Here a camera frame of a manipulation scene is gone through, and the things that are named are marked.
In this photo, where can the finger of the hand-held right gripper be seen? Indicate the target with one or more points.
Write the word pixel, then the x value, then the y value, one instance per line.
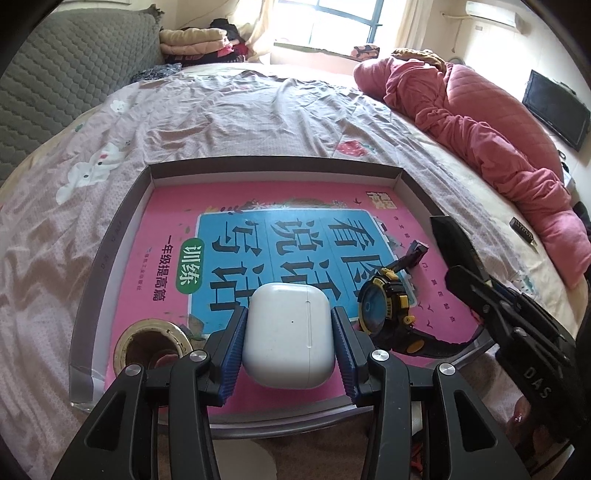
pixel 471 288
pixel 455 240

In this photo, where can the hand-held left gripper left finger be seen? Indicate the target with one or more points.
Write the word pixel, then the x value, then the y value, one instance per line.
pixel 233 355

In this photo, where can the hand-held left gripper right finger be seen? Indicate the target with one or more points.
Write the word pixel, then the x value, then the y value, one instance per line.
pixel 344 360

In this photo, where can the white earbuds case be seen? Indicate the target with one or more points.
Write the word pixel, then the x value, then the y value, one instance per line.
pixel 286 332

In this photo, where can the black yellow wristwatch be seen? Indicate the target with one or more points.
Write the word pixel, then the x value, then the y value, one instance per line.
pixel 376 307

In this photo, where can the shallow cardboard box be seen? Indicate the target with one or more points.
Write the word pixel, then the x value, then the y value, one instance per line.
pixel 120 221

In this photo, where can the person's right hand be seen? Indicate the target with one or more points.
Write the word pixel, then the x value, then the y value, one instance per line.
pixel 518 417

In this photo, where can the pink quilt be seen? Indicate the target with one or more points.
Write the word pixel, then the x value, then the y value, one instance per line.
pixel 461 115

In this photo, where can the pink workbook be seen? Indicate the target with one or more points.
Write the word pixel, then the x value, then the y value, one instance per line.
pixel 175 221

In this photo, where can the black television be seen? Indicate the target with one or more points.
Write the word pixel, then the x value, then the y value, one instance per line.
pixel 554 108

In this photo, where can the white fan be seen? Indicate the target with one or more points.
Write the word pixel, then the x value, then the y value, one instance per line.
pixel 457 62

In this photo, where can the brown cloth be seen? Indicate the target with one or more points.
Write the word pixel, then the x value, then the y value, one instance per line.
pixel 420 57

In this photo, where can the floral patterned box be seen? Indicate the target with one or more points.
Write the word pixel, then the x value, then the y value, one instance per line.
pixel 365 52

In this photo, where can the cream curtain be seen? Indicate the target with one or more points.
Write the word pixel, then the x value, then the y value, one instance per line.
pixel 429 23
pixel 277 27

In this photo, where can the white air conditioner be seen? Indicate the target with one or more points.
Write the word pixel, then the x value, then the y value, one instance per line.
pixel 489 10

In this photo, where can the pink printed bedsheet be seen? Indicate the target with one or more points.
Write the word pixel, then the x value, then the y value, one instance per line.
pixel 231 115

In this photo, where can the window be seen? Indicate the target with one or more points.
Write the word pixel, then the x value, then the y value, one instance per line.
pixel 346 23

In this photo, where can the dark patterned cloth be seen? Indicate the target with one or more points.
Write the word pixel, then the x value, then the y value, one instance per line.
pixel 157 71

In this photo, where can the dark clothes pile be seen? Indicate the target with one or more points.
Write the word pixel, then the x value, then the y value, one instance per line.
pixel 231 44

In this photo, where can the folded beige clothes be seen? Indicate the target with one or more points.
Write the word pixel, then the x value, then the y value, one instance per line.
pixel 194 41

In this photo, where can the grey quilted headboard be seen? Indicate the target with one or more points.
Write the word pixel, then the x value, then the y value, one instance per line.
pixel 60 78

